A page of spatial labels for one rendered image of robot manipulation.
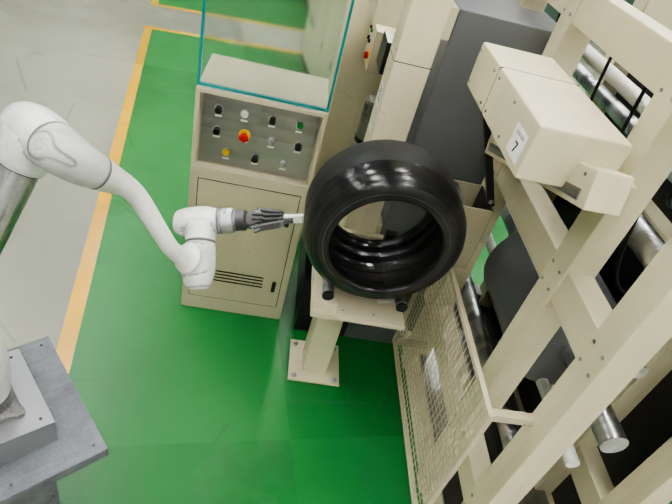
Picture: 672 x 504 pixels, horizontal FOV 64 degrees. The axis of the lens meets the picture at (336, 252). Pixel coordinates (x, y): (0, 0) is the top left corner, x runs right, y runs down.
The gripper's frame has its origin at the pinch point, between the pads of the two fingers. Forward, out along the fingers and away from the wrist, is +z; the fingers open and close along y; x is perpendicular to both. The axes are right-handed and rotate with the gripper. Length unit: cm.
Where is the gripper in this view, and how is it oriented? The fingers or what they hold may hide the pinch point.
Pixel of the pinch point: (293, 218)
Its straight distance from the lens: 187.0
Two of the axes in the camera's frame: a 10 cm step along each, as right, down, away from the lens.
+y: -0.1, -6.3, 7.8
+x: 0.3, 7.8, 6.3
